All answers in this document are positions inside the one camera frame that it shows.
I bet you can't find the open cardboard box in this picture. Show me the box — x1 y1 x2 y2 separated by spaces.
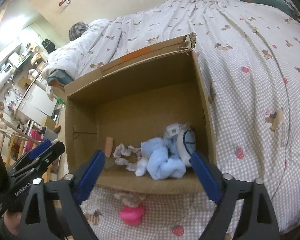
64 32 217 196

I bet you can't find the pink plush toy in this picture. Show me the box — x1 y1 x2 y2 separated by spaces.
119 204 145 226

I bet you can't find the left hand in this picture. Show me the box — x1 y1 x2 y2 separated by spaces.
4 211 22 237

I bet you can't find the white sock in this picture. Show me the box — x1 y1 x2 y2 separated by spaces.
135 158 148 177

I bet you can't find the clear packaged blue item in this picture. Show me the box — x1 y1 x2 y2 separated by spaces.
164 123 196 167

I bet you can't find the wooden chair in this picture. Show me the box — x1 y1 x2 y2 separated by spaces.
0 113 40 169

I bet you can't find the light blue plush toy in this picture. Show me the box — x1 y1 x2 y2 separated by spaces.
141 137 186 180

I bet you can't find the checkered dog print bedspread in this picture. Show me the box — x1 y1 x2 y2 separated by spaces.
96 0 300 238

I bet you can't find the lace trimmed scrunchie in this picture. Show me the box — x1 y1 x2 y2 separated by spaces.
113 144 141 172

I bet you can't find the grey striped knit hat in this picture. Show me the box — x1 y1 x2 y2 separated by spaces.
68 22 89 41

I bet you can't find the white folded duvet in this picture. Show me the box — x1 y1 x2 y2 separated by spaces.
42 19 110 88

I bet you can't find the cardboard box beside bed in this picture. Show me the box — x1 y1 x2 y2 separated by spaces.
53 87 66 102

